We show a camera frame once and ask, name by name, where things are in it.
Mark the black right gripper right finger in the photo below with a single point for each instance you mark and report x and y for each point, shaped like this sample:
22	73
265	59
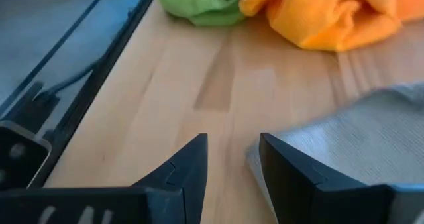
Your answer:
288	174

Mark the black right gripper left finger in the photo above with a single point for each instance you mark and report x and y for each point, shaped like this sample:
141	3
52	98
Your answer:
189	171

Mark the grey microfiber towel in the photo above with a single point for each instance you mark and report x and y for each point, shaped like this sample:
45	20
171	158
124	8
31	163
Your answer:
364	134

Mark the orange microfiber towel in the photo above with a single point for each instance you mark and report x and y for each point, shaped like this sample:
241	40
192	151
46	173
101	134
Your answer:
331	18

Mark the large green microfiber towel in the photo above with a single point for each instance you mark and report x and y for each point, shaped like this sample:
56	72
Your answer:
202	5

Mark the black aluminium table frame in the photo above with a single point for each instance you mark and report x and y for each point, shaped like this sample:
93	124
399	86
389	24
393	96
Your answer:
99	75

